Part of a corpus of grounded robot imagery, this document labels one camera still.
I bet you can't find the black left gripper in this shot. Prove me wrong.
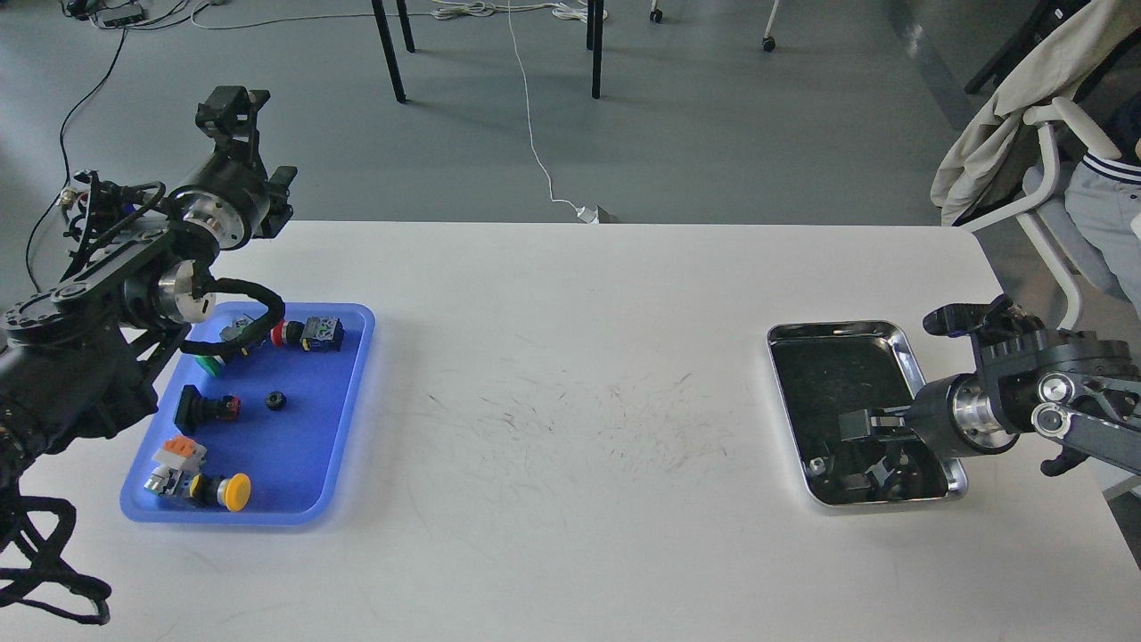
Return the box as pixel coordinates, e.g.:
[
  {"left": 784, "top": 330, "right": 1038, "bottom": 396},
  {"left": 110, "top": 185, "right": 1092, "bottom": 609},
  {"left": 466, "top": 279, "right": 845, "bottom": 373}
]
[{"left": 168, "top": 86, "right": 298, "bottom": 251}]

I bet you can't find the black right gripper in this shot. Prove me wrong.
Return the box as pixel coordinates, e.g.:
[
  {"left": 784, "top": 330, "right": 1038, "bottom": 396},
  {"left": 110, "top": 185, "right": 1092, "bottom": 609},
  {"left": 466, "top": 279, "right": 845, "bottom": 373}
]
[{"left": 837, "top": 374, "right": 1019, "bottom": 458}]

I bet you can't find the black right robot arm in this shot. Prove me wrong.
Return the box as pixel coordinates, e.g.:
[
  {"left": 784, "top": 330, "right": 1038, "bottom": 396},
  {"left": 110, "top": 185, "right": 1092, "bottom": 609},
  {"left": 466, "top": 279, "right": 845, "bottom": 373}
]
[{"left": 839, "top": 295, "right": 1140, "bottom": 478}]

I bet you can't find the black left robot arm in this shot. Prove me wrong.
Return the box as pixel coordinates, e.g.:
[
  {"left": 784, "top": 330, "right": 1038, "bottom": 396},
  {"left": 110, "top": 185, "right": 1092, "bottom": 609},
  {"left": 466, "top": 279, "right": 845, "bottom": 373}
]
[{"left": 1, "top": 86, "right": 297, "bottom": 625}]

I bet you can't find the shiny metal tray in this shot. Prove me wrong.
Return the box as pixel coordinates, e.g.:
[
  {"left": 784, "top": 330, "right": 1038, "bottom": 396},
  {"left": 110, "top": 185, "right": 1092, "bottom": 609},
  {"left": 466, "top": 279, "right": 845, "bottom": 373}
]
[{"left": 767, "top": 320, "right": 968, "bottom": 512}]

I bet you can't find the black power strip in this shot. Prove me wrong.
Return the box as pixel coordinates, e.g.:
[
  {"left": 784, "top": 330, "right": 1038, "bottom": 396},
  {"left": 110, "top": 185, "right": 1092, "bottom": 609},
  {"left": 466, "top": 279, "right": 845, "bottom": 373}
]
[{"left": 94, "top": 1, "right": 147, "bottom": 29}]

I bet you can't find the black table leg left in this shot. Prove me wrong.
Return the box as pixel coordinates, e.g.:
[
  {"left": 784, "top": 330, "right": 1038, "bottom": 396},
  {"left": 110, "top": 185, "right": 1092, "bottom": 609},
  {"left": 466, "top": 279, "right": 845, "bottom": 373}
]
[{"left": 370, "top": 0, "right": 416, "bottom": 104}]

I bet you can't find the black table leg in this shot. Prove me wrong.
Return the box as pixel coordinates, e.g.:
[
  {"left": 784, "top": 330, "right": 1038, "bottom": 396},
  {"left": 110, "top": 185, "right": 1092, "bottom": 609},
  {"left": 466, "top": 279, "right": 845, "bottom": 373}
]
[
  {"left": 370, "top": 0, "right": 416, "bottom": 104},
  {"left": 586, "top": 0, "right": 604, "bottom": 99}
]

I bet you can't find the red emergency stop button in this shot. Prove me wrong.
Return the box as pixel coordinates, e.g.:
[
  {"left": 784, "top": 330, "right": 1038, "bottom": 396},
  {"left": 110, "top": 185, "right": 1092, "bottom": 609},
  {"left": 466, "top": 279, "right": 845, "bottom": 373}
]
[{"left": 268, "top": 316, "right": 345, "bottom": 352}]

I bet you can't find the green push button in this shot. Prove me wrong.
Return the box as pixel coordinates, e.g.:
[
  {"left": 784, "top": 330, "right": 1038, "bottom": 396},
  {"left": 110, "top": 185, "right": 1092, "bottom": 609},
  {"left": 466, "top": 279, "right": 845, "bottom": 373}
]
[{"left": 193, "top": 314, "right": 269, "bottom": 377}]

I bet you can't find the blue plastic tray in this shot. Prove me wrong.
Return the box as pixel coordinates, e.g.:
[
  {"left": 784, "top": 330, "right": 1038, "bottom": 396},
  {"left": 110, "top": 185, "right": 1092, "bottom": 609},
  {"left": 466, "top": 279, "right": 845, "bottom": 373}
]
[{"left": 119, "top": 303, "right": 375, "bottom": 527}]

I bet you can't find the orange grey connector block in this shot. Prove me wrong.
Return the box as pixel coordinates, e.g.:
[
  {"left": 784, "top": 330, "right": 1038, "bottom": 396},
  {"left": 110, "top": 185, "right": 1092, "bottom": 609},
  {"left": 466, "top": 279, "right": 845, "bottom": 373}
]
[{"left": 144, "top": 434, "right": 208, "bottom": 499}]

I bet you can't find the white power adapter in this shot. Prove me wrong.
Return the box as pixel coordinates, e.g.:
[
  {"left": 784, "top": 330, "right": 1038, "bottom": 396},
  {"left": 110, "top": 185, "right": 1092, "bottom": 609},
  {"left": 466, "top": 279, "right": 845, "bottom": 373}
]
[{"left": 576, "top": 206, "right": 617, "bottom": 225}]

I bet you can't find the seated person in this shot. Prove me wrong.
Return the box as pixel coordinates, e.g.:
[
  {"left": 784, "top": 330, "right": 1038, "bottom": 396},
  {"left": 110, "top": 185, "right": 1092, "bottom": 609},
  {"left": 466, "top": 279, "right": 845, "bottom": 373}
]
[{"left": 1065, "top": 94, "right": 1140, "bottom": 310}]

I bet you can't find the yellow push button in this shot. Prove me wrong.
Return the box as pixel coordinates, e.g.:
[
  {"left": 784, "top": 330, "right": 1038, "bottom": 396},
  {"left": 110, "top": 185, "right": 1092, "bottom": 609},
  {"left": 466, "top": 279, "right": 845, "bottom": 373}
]
[{"left": 187, "top": 473, "right": 252, "bottom": 513}]

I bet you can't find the black table leg right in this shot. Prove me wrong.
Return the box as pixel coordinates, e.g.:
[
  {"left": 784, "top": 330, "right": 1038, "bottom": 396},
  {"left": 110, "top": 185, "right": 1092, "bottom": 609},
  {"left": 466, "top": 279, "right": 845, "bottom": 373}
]
[{"left": 586, "top": 0, "right": 604, "bottom": 99}]

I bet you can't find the white chair with jacket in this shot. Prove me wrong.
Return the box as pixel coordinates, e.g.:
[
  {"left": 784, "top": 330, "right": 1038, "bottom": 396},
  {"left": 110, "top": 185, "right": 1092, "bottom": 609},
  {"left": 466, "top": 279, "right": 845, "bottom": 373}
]
[{"left": 961, "top": 96, "right": 1124, "bottom": 330}]

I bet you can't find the beige jacket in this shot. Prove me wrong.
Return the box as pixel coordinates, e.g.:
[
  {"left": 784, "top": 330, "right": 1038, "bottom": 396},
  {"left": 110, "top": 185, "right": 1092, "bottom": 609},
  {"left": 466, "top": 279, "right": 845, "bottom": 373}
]
[{"left": 930, "top": 1, "right": 1140, "bottom": 226}]

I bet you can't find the black floor cable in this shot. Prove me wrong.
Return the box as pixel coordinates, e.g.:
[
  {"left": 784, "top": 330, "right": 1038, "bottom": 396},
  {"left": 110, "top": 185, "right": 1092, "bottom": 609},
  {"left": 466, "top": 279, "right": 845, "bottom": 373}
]
[{"left": 0, "top": 27, "right": 130, "bottom": 356}]

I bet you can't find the black red switch part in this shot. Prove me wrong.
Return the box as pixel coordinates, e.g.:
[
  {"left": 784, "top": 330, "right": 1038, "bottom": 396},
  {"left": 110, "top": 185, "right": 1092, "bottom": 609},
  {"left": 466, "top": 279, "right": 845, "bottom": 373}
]
[{"left": 173, "top": 383, "right": 241, "bottom": 434}]

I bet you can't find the white floor cable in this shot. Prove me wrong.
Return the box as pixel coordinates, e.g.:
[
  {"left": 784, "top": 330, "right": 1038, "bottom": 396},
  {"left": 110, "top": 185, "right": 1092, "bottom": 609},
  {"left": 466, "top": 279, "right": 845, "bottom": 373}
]
[{"left": 191, "top": 0, "right": 610, "bottom": 213}]

